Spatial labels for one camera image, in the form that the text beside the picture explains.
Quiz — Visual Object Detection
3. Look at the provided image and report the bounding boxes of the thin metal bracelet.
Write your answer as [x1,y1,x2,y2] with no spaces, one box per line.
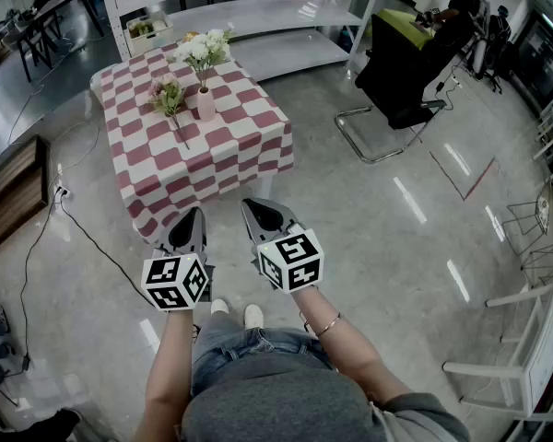
[303,311,342,339]

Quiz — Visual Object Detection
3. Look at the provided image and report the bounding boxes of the person's right white shoe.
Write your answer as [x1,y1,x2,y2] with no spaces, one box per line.
[242,304,265,331]

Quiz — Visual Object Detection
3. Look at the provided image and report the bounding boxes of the white metal shelf rack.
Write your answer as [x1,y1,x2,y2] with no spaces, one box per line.
[96,0,388,82]

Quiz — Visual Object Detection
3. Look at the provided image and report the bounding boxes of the black swivel chair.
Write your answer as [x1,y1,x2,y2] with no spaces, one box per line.
[477,5,512,95]

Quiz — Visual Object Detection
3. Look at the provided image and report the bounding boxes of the dark display screen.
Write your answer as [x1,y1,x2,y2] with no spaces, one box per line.
[511,9,553,110]

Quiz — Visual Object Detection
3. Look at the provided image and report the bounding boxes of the green cloth table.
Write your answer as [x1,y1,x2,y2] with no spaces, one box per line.
[371,7,437,52]

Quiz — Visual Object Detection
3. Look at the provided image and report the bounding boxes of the person's right forearm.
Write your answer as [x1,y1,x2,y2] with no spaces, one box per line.
[288,287,414,409]

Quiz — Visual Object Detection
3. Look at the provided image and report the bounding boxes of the white frame table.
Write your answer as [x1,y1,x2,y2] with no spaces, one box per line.
[441,276,553,423]

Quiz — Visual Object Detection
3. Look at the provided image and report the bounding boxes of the person's left forearm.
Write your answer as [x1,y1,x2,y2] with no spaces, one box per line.
[133,308,200,442]

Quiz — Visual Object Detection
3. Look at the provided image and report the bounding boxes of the person's grey shirt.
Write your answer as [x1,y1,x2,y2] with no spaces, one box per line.
[179,352,471,442]

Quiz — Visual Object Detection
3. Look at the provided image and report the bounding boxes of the long black table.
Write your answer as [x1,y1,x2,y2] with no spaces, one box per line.
[16,0,105,82]

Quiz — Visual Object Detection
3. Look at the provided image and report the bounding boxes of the pink vase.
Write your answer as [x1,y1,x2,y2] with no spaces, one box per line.
[196,86,218,122]

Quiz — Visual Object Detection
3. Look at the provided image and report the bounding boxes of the red white checkered tablecloth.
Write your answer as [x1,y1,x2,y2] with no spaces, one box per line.
[100,41,295,244]

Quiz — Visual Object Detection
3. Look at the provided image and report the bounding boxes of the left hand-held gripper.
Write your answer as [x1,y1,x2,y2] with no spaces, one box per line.
[141,206,215,313]

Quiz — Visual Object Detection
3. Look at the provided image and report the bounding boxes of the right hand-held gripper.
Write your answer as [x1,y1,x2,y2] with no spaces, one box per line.
[241,198,326,296]

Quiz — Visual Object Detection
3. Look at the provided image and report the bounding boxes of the pink flower bouquet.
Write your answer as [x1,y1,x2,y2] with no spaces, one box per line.
[147,72,191,151]

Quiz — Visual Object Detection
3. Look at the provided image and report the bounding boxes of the white storage basket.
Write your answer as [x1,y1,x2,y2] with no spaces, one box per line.
[125,11,175,55]

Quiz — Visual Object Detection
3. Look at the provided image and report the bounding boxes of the wire frame chair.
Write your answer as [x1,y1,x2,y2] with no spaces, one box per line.
[501,180,553,289]

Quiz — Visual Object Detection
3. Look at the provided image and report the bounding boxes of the black floor cable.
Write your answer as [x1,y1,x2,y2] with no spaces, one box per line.
[18,198,59,372]
[59,195,156,294]

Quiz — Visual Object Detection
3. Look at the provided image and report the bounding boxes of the person's blue jeans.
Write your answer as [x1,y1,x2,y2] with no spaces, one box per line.
[191,313,340,398]

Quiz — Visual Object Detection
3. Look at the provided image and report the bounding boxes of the brown wooden pallet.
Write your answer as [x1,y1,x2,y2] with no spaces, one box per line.
[0,134,52,262]

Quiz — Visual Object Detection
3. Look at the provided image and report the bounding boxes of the black cantilever office chair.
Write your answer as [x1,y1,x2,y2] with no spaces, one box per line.
[335,14,448,165]

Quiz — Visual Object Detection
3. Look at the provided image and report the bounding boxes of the white flower bouquet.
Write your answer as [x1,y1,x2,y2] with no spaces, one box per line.
[172,29,235,92]

